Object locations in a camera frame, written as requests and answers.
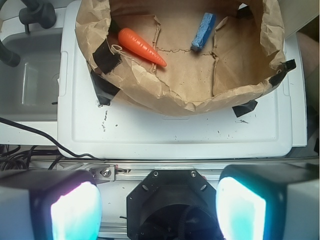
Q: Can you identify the grey sink basin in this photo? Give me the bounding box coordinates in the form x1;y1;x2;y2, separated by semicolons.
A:
0;28;62;122

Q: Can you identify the aluminium rail frame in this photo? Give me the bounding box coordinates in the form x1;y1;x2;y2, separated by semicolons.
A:
53;156;320;184

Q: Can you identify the brown paper bag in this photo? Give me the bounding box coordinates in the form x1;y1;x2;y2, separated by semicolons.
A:
75;0;286;116

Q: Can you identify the white plastic bin lid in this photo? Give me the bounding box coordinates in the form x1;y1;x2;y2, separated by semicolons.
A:
57;0;307;160

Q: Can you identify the black tape left front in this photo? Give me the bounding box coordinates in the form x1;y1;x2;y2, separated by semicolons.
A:
90;70;120;106

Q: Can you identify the black cable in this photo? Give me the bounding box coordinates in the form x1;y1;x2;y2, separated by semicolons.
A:
0;116;106;161

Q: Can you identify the blue sponge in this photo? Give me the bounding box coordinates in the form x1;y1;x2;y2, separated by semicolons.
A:
190;12;217;52

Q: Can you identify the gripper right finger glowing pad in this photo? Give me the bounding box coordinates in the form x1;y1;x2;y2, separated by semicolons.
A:
215;163;320;240

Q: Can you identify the black tape back corner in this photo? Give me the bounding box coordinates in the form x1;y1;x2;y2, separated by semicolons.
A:
236;5;253;19

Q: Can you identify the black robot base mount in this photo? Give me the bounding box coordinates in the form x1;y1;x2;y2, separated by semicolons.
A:
126;170;224;240

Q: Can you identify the orange plastic carrot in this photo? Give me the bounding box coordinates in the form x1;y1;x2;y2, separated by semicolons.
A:
118;27;167;67

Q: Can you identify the black tape on bag left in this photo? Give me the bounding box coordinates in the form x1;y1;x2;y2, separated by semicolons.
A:
92;39;122;74

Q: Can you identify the black tape on bag right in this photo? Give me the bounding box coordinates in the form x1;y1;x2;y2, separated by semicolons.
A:
268;59;297;88

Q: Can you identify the black tape on bag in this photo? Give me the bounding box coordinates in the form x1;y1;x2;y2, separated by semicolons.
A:
92;39;122;74
268;59;297;88

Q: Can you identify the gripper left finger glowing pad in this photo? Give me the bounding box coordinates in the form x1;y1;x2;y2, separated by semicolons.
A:
0;170;102;240

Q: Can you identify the black tape right front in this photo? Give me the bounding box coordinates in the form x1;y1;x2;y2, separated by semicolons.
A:
232;100;258;118

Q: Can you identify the dark grey faucet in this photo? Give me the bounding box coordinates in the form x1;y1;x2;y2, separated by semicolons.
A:
18;0;57;35

